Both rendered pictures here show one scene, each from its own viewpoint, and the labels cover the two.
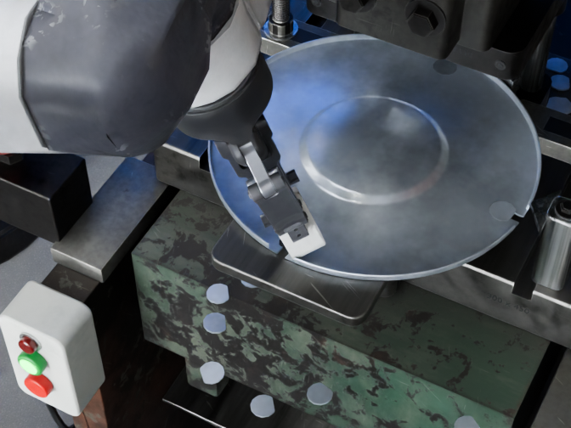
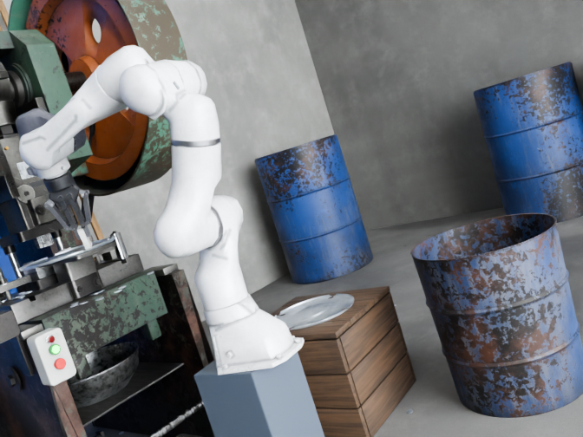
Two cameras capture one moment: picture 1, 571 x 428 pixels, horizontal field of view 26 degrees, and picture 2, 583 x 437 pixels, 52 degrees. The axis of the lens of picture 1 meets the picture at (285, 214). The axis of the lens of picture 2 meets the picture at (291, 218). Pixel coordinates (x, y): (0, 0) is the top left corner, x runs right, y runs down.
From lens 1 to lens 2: 171 cm
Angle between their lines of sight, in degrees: 76
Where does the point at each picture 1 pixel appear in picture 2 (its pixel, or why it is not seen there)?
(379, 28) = (49, 217)
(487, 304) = (120, 275)
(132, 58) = not seen: hidden behind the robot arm
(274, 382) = (103, 335)
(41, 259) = not seen: outside the picture
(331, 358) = (111, 300)
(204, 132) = (69, 181)
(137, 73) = not seen: hidden behind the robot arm
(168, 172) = (21, 316)
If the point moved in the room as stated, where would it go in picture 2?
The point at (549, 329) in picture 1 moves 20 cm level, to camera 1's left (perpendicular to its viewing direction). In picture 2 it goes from (135, 268) to (105, 286)
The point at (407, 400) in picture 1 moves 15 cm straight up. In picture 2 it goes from (134, 294) to (117, 249)
